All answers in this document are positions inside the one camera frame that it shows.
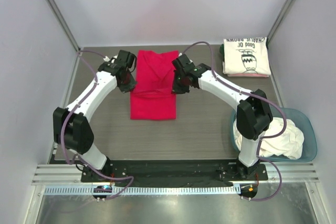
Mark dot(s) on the blue plastic basket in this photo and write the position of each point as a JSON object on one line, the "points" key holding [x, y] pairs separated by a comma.
{"points": [[309, 149]]}

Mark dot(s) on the folded pink t shirt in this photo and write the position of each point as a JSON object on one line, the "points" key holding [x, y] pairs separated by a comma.
{"points": [[249, 75]]}

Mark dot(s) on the aluminium rail frame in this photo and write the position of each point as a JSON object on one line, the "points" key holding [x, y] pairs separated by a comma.
{"points": [[61, 173]]}

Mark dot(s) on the red t shirt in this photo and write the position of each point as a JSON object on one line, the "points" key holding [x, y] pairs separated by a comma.
{"points": [[152, 97]]}

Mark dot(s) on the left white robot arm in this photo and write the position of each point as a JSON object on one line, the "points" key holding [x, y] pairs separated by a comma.
{"points": [[71, 125]]}

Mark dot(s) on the crumpled white t shirt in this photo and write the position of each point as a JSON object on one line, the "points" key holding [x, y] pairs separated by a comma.
{"points": [[288, 144]]}

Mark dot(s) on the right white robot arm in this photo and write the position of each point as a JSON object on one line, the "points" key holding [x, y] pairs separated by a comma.
{"points": [[253, 114]]}

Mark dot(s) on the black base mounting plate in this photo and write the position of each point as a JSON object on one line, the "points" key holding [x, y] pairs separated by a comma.
{"points": [[198, 173]]}

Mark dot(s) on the folded dark green t shirt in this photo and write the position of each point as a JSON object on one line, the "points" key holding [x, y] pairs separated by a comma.
{"points": [[221, 50]]}

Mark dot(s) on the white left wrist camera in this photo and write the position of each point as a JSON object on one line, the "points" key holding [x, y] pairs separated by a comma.
{"points": [[111, 59]]}

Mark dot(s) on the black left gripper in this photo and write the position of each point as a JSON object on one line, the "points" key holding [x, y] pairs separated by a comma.
{"points": [[130, 86]]}

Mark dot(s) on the folded white printed t shirt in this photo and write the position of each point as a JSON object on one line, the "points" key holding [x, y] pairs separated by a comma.
{"points": [[246, 55]]}

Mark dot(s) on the aluminium corner post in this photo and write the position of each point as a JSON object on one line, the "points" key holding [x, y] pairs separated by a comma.
{"points": [[284, 11], [58, 15]]}

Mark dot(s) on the left aluminium corner post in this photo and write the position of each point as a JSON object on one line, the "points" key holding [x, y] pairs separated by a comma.
{"points": [[58, 15]]}

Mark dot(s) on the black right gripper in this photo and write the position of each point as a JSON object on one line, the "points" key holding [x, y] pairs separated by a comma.
{"points": [[176, 89]]}

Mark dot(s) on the right aluminium corner post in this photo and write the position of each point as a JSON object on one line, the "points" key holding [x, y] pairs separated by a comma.
{"points": [[284, 11]]}

